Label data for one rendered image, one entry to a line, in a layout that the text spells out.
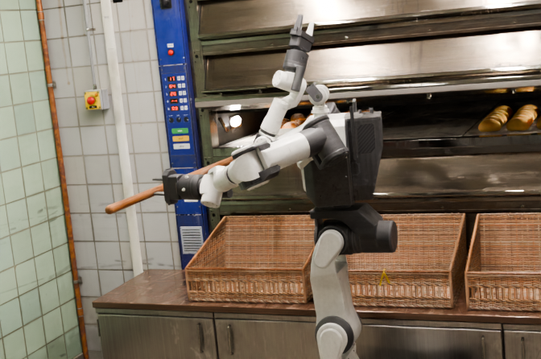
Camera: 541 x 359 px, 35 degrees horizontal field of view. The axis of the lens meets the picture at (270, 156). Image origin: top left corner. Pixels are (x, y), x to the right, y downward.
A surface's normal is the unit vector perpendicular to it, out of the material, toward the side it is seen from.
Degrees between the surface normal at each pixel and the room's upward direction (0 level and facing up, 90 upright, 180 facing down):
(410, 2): 70
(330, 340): 90
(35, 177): 90
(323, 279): 115
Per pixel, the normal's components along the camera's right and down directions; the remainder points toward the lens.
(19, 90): 0.92, -0.04
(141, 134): -0.37, 0.17
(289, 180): -0.38, -0.18
